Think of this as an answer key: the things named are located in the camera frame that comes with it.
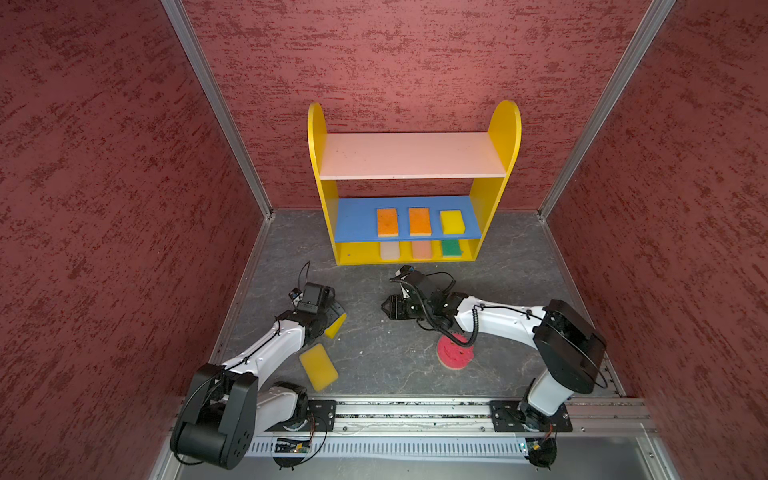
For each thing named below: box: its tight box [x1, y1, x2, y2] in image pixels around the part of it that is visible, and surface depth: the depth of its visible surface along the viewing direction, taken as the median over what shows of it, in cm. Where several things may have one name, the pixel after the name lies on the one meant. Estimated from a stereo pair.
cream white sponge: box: [380, 241, 400, 260], surface depth 108 cm
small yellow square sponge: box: [440, 210, 465, 235], surface depth 97 cm
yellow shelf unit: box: [307, 100, 522, 265], surface depth 95 cm
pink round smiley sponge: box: [436, 332, 475, 370], surface depth 83 cm
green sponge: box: [442, 240, 461, 257], surface depth 108 cm
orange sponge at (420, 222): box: [409, 208, 432, 236], surface depth 100 cm
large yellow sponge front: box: [299, 343, 339, 392], surface depth 83 cm
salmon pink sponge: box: [412, 240, 432, 260], surface depth 108 cm
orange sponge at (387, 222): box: [377, 208, 399, 237], surface depth 99 cm
